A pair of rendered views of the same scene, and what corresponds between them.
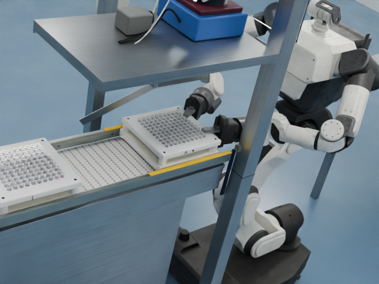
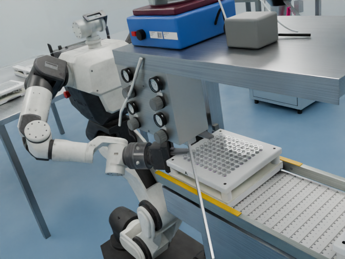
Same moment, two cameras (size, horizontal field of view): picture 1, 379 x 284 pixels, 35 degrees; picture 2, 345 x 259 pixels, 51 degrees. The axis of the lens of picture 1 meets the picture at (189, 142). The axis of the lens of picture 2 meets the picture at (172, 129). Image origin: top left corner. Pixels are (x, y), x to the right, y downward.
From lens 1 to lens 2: 2.07 m
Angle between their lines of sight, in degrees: 70
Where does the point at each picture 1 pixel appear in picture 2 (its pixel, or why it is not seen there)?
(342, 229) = (89, 218)
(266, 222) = (137, 227)
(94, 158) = (290, 221)
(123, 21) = (271, 26)
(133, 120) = (226, 179)
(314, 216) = (73, 234)
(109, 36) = (298, 43)
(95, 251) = not seen: outside the picture
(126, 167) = (285, 194)
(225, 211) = not seen: hidden behind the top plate
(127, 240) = not seen: hidden behind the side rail
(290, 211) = (124, 210)
